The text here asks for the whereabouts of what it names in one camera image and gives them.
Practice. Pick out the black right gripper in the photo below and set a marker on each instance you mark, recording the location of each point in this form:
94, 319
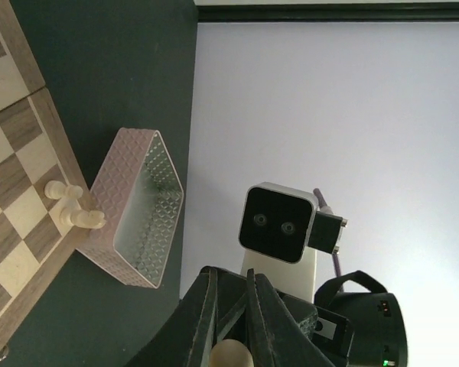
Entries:
351, 318

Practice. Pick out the light wooden rook piece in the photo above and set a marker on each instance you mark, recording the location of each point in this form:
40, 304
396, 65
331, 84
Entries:
230, 353

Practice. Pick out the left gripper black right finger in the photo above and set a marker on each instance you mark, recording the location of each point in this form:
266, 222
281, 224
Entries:
275, 339

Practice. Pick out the light wooden pawn piece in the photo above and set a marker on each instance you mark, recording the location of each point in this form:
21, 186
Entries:
56, 190

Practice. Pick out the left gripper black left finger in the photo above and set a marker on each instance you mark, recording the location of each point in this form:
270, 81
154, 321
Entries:
203, 293

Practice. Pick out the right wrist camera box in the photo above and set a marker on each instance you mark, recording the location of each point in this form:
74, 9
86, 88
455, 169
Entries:
281, 222

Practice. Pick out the black frame post right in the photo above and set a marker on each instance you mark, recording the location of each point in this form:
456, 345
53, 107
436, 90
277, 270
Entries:
331, 12

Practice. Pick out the wooden chess board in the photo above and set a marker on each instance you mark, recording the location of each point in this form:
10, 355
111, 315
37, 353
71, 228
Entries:
34, 150

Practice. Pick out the light wooden knight piece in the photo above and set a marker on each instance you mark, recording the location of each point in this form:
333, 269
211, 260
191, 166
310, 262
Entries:
86, 219

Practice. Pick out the pink patterned plastic basket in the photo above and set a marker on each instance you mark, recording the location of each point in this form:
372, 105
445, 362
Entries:
140, 193

